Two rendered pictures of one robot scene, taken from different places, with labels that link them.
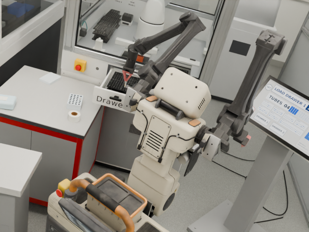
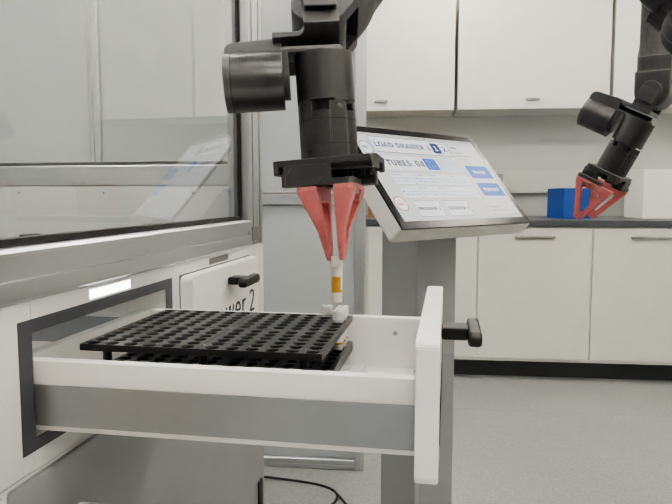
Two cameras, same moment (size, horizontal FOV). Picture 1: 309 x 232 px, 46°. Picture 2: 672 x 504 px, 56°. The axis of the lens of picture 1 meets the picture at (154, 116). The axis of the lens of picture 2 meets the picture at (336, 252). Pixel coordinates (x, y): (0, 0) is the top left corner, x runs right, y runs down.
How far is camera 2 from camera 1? 2.29 m
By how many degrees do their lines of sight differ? 79
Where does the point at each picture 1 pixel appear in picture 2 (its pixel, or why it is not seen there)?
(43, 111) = not seen: outside the picture
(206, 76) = (255, 195)
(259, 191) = (445, 400)
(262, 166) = not seen: hidden behind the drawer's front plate
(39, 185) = not seen: outside the picture
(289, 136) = (478, 207)
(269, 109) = (415, 184)
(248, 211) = (444, 471)
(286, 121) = (449, 187)
